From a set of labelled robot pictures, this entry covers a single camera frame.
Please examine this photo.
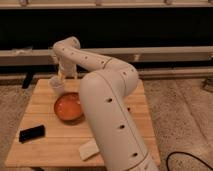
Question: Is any orange bowl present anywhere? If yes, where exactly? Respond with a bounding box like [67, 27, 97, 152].
[54, 92, 83, 121]

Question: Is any black floor cable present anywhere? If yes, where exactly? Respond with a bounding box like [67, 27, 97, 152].
[165, 150, 213, 171]

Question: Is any wooden table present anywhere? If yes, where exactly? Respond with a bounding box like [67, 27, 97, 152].
[4, 78, 162, 169]

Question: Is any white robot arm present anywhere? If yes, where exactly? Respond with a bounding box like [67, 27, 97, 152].
[53, 37, 159, 171]

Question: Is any translucent white ceramic cup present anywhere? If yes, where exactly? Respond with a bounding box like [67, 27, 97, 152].
[49, 76, 65, 96]

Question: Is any black rectangular block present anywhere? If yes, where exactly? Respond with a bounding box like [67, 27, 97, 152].
[19, 125, 45, 143]

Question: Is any beige sponge block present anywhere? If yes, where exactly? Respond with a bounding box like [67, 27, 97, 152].
[79, 139, 99, 161]

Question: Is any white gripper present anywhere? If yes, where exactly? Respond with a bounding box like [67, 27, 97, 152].
[57, 57, 78, 81]

